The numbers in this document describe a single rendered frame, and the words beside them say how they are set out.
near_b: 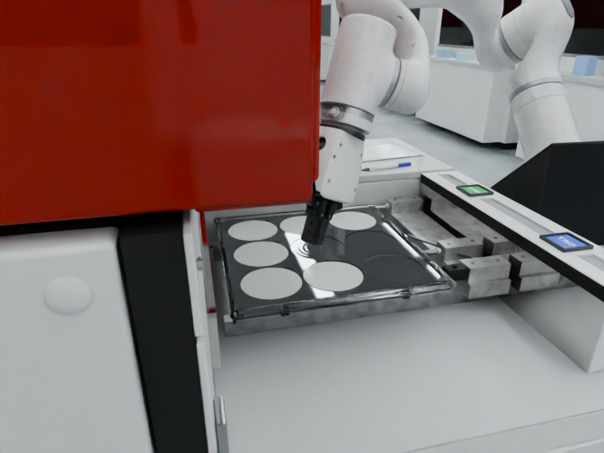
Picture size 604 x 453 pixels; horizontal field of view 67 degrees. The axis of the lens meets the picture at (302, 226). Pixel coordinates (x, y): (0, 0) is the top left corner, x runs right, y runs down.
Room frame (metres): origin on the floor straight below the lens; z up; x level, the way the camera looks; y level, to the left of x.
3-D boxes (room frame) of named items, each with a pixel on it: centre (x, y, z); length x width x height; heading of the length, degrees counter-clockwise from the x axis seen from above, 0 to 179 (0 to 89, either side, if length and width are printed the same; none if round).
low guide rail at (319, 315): (0.68, -0.12, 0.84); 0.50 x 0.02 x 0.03; 104
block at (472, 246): (0.79, -0.30, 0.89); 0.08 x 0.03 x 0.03; 104
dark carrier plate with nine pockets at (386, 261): (0.78, -0.03, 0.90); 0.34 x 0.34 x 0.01; 14
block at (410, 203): (1.02, -0.24, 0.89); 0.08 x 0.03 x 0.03; 104
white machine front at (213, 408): (0.54, 0.14, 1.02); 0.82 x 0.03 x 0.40; 14
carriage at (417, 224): (0.86, -0.28, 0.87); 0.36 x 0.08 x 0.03; 14
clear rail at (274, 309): (0.61, -0.07, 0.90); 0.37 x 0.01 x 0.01; 104
